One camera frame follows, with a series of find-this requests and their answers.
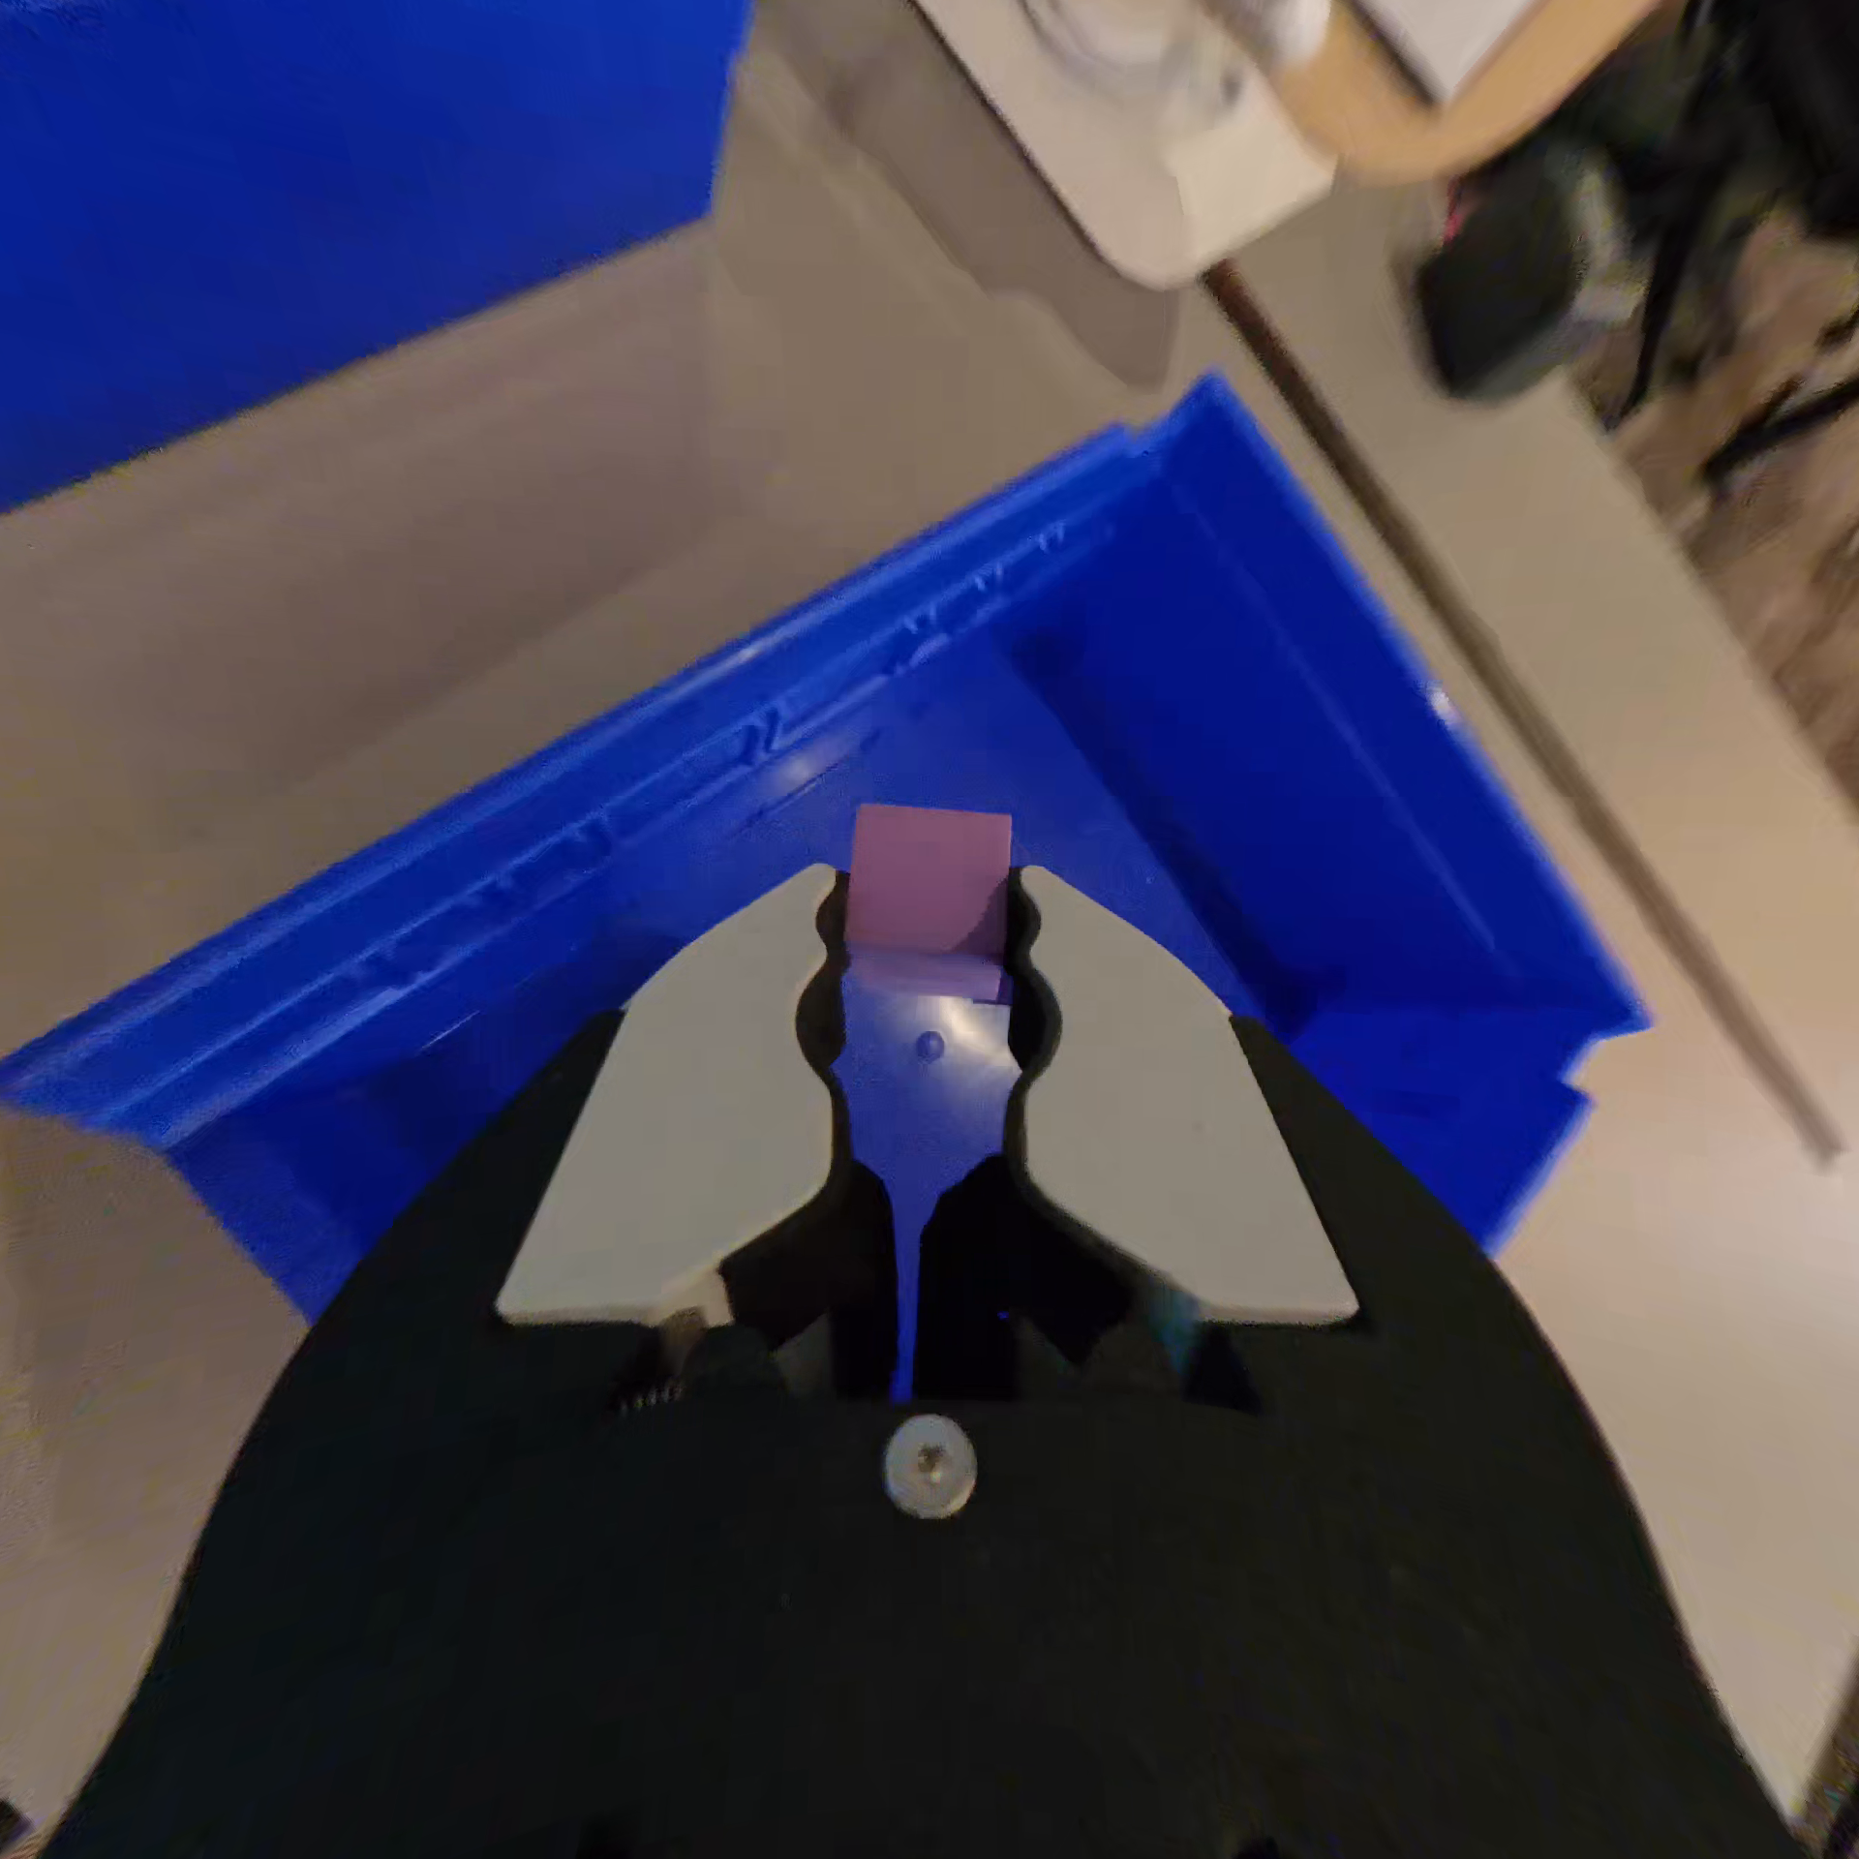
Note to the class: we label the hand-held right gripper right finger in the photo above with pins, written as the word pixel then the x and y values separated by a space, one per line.
pixel 1175 1134

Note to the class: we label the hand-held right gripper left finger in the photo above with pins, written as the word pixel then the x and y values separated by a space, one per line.
pixel 683 1134

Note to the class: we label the blue plastic bin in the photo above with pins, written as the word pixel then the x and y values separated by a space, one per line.
pixel 1236 799
pixel 290 217

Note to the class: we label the purple cube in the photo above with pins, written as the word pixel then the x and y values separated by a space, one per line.
pixel 924 878

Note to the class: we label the black power adapter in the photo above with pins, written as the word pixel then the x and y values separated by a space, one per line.
pixel 1525 291

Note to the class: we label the white stand base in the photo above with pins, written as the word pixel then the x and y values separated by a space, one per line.
pixel 1162 188

